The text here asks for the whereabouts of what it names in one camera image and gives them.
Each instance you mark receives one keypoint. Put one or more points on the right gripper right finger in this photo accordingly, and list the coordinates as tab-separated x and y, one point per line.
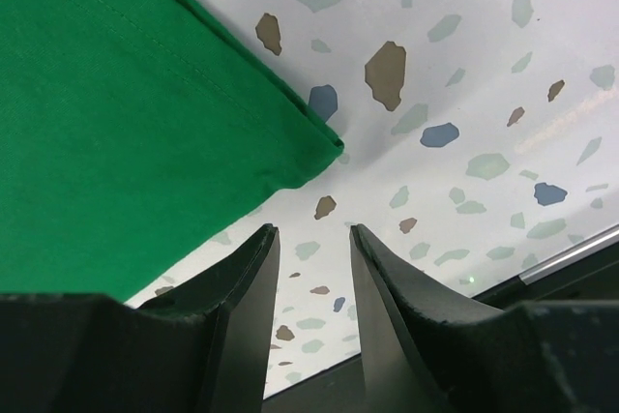
427	348

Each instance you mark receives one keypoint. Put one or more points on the green t shirt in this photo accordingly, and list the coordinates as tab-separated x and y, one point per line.
132	131

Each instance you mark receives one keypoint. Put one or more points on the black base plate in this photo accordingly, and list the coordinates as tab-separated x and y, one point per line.
586	271

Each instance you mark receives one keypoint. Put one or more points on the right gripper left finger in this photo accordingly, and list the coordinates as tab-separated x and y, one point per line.
202	346

